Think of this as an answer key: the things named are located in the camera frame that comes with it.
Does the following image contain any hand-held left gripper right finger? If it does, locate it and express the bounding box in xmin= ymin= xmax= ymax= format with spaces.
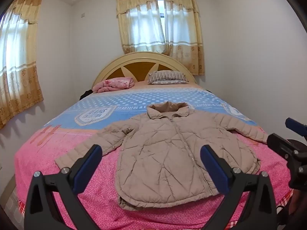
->
xmin=200 ymin=145 xmax=277 ymax=230

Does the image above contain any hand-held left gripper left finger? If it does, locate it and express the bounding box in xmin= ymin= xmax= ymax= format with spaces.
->
xmin=24 ymin=144 xmax=103 ymax=230

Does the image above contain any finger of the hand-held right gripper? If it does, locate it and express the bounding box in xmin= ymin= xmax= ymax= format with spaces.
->
xmin=267 ymin=133 xmax=307 ymax=190
xmin=285 ymin=117 xmax=307 ymax=134

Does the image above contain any beige puffer jacket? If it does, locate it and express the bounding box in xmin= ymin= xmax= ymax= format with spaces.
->
xmin=55 ymin=101 xmax=269 ymax=211

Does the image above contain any blue and pink bedspread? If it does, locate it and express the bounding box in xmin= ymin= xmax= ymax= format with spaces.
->
xmin=14 ymin=81 xmax=294 ymax=230

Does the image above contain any dark clothing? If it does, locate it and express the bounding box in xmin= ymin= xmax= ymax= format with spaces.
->
xmin=276 ymin=188 xmax=307 ymax=230

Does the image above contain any black object beside bed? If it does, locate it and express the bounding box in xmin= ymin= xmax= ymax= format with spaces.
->
xmin=79 ymin=89 xmax=93 ymax=100

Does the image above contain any red plaid bed sheet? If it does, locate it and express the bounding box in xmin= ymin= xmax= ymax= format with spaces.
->
xmin=17 ymin=189 xmax=294 ymax=230

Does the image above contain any folded pink floral blanket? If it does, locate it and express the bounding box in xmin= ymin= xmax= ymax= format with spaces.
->
xmin=92 ymin=77 xmax=135 ymax=93

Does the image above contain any striped pillow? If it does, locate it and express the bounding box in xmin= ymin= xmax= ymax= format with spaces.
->
xmin=147 ymin=70 xmax=189 ymax=85

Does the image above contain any cream wooden headboard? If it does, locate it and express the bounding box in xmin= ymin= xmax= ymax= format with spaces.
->
xmin=92 ymin=52 xmax=196 ymax=89

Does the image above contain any yellow floral curtain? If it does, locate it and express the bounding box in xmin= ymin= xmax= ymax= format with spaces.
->
xmin=161 ymin=0 xmax=206 ymax=76
xmin=116 ymin=0 xmax=168 ymax=55
xmin=0 ymin=0 xmax=44 ymax=129

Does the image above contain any window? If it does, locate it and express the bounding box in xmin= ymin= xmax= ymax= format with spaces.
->
xmin=158 ymin=0 xmax=166 ymax=18

